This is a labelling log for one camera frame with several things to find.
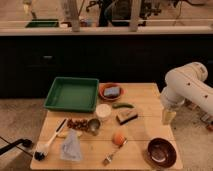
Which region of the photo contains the green plastic tray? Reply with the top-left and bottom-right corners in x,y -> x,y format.
44,77 -> 99,113

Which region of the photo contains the metal fork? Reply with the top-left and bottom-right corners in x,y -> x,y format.
102,139 -> 128,166

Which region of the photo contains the blue sponge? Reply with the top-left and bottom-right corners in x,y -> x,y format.
104,87 -> 120,98

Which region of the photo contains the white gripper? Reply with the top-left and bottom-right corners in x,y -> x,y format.
160,89 -> 184,125

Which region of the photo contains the metal cup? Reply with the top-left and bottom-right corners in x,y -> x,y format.
88,119 -> 101,136

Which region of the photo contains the clear plastic bag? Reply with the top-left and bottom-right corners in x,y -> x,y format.
60,129 -> 82,162

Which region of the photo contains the orange fruit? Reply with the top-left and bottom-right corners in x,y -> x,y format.
112,132 -> 126,146

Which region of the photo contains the white round cup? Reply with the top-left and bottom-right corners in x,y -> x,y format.
95,104 -> 111,121

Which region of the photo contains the wooden board eraser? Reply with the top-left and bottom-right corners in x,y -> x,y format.
116,109 -> 138,125

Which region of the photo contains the dark brown bowl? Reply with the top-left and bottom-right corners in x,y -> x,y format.
147,138 -> 177,168

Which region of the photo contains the green tray in background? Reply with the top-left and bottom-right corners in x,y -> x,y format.
26,19 -> 59,28

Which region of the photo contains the black cable on floor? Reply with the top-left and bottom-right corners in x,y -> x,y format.
0,136 -> 36,158

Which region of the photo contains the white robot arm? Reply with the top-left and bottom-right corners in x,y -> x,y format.
160,62 -> 213,125

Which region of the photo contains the orange bowl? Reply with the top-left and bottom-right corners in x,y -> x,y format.
99,83 -> 124,101

